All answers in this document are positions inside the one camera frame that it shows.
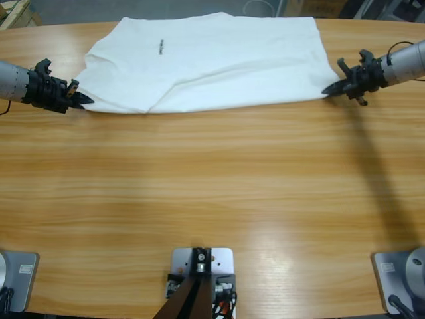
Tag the white mount plate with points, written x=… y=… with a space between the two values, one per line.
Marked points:
x=222 y=262

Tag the grey metal equipment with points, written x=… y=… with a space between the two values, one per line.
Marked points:
x=372 y=8

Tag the wooden crate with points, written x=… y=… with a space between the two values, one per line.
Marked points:
x=16 y=13

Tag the dark camera post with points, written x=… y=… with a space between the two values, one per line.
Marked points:
x=196 y=299

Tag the white t-shirt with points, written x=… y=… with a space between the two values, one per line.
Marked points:
x=216 y=60

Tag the cardboard box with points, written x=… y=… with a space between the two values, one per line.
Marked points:
x=312 y=6

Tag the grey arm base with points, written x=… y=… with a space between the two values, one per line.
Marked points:
x=391 y=276
x=23 y=285

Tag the small electronics module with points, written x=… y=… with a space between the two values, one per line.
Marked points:
x=224 y=285
x=172 y=287

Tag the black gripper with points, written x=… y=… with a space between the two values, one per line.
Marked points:
x=43 y=91
x=368 y=78

